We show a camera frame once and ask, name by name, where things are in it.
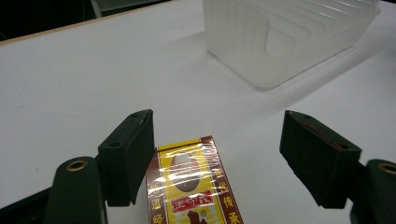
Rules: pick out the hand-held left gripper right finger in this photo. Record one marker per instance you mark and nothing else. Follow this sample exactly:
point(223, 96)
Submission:
point(317, 161)

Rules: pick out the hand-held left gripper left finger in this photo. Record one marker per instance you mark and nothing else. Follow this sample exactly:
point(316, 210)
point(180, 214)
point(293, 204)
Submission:
point(124, 161)

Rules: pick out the yellow and red box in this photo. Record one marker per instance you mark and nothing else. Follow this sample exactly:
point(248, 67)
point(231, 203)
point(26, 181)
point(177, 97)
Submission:
point(193, 186)

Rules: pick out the translucent white plastic rack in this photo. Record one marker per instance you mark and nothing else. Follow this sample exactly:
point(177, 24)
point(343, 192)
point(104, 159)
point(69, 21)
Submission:
point(280, 40)

